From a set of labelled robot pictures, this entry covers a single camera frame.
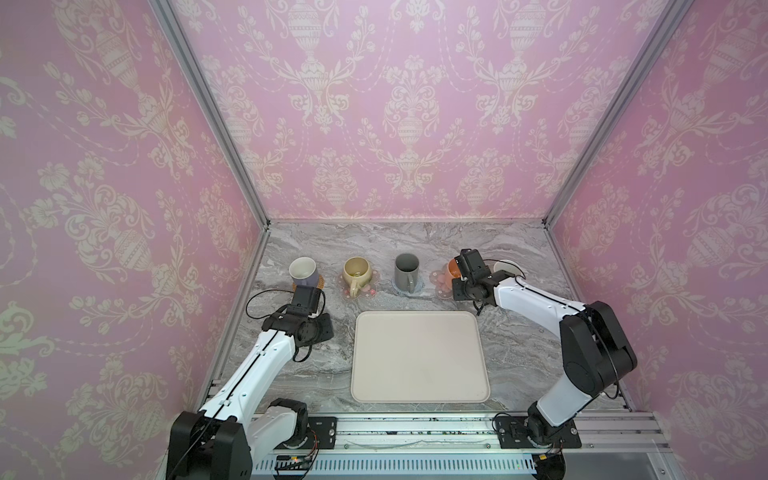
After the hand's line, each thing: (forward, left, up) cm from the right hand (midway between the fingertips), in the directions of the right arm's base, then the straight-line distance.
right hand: (462, 286), depth 94 cm
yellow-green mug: (+10, +34, -3) cm, 35 cm away
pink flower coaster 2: (+7, +6, -6) cm, 11 cm away
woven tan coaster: (+7, +47, -6) cm, 48 cm away
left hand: (-13, +41, +1) cm, 43 cm away
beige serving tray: (-19, +16, -8) cm, 26 cm away
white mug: (-4, -9, +15) cm, 18 cm away
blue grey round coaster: (+5, +13, -7) cm, 15 cm away
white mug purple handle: (+10, +52, -2) cm, 53 cm away
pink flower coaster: (+3, +30, -6) cm, 31 cm away
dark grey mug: (+3, +18, +4) cm, 18 cm away
